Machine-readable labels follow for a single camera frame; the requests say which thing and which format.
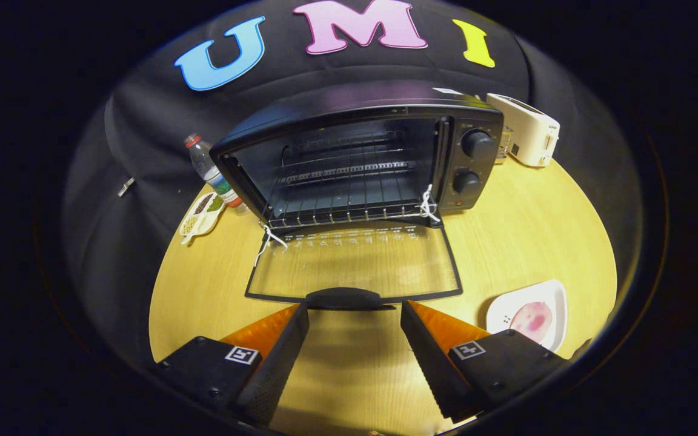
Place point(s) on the black backdrop cloth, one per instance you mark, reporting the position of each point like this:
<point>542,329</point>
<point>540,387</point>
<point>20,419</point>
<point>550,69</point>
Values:
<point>143,121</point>

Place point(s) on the silver cloth clip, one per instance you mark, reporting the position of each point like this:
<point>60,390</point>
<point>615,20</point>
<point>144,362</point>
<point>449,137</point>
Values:
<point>126,186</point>

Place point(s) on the pink round food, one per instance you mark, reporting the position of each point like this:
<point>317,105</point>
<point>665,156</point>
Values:
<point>531,321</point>

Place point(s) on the black toaster oven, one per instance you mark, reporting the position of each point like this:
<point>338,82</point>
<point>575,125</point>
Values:
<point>355,100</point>

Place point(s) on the white bread toaster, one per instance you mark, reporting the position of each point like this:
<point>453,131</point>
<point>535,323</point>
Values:
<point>528,130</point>

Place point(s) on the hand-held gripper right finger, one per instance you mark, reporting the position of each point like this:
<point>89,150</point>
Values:
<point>428,357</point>

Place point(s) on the white plate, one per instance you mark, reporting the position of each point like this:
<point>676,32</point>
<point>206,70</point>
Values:
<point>552,297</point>

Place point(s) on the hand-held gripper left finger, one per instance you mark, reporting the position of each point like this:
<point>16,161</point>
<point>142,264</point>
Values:
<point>276,363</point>

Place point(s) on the clear plastic water bottle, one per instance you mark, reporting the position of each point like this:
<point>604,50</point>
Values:
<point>206,166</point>

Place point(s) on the divided snack dish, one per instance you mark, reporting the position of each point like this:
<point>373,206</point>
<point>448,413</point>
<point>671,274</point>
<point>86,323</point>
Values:
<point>200,218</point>

